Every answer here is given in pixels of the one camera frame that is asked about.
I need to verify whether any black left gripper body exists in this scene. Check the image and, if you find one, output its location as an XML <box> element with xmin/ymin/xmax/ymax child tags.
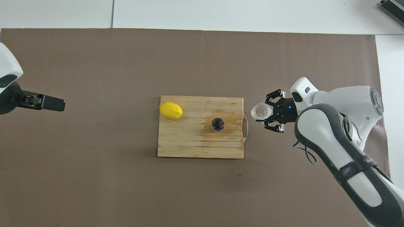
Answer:
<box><xmin>0</xmin><ymin>82</ymin><xmax>43</xmax><ymax>115</ymax></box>

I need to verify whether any grey ribbed metal device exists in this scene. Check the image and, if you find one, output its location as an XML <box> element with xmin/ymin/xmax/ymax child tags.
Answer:
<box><xmin>379</xmin><ymin>0</ymin><xmax>404</xmax><ymax>27</ymax></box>

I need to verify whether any brown paper table mat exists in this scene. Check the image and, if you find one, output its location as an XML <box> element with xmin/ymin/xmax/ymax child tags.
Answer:
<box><xmin>0</xmin><ymin>28</ymin><xmax>397</xmax><ymax>227</ymax></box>

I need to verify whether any yellow lemon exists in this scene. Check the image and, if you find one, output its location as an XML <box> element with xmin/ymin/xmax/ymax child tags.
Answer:
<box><xmin>159</xmin><ymin>101</ymin><xmax>184</xmax><ymax>120</ymax></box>

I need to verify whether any wooden cutting board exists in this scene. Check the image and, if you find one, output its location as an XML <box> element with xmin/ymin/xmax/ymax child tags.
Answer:
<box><xmin>157</xmin><ymin>96</ymin><xmax>249</xmax><ymax>159</ymax></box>

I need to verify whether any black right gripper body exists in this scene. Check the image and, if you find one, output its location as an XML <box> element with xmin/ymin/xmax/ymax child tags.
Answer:
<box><xmin>274</xmin><ymin>96</ymin><xmax>299</xmax><ymax>125</ymax></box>

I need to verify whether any clear glass cup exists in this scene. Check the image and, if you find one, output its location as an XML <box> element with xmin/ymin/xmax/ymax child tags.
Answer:
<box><xmin>251</xmin><ymin>102</ymin><xmax>274</xmax><ymax>122</ymax></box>

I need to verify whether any steel double jigger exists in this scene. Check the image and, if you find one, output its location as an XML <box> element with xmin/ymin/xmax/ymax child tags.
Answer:
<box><xmin>210</xmin><ymin>117</ymin><xmax>226</xmax><ymax>132</ymax></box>

